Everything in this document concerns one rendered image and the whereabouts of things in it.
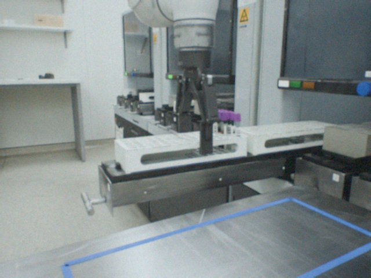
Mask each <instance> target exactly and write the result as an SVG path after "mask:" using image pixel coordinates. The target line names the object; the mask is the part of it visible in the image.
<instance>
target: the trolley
mask: <svg viewBox="0 0 371 278"><path fill-rule="evenodd" d="M0 278H371V210H369V209H366V208H364V207H361V206H358V205H356V204H353V203H351V202H347V201H345V200H342V199H339V198H337V197H334V196H332V195H329V194H327V193H324V192H321V191H319V190H317V189H314V188H312V187H310V186H306V185H304V184H296V185H292V186H289V187H286V188H281V189H278V190H275V191H271V192H267V193H262V194H260V195H256V196H252V197H248V198H245V199H242V200H235V201H232V202H228V203H224V204H221V205H218V206H213V207H209V208H206V209H203V210H199V211H195V212H192V213H188V214H184V215H180V216H177V217H172V218H167V219H164V220H160V221H157V222H153V223H150V224H145V225H142V226H138V227H135V228H131V229H127V230H124V231H120V232H116V233H112V234H109V235H105V236H99V237H95V238H92V239H88V240H85V241H82V242H77V243H74V244H69V245H67V246H63V247H59V248H55V249H52V250H48V251H44V252H41V253H37V254H33V255H29V256H26V257H20V258H16V259H12V260H10V261H6V262H1V263H0Z"/></svg>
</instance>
